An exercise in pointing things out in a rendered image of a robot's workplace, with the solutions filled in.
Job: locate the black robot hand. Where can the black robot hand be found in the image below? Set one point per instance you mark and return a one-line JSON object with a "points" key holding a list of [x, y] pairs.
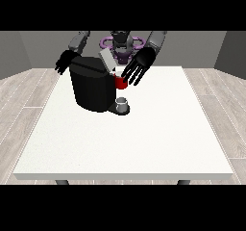
{"points": [[141, 64], [65, 61]]}

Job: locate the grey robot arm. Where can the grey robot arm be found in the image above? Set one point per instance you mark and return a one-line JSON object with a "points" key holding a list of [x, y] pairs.
{"points": [[156, 41], [78, 41]]}

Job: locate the pale grey machine lid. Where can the pale grey machine lid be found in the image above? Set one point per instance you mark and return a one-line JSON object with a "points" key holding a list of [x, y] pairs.
{"points": [[107, 61]]}

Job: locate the black coffee machine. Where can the black coffee machine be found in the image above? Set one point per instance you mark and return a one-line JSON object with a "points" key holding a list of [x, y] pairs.
{"points": [[93, 85]]}

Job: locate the grey robot trunk purple rings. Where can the grey robot trunk purple rings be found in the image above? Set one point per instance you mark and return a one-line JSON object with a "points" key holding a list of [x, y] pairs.
{"points": [[121, 45]]}

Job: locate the small grey cup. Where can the small grey cup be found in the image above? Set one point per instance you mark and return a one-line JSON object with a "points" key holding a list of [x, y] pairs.
{"points": [[122, 104]]}

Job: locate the dark table leg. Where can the dark table leg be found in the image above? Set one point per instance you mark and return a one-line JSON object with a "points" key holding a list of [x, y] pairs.
{"points": [[183, 182], [62, 182]]}

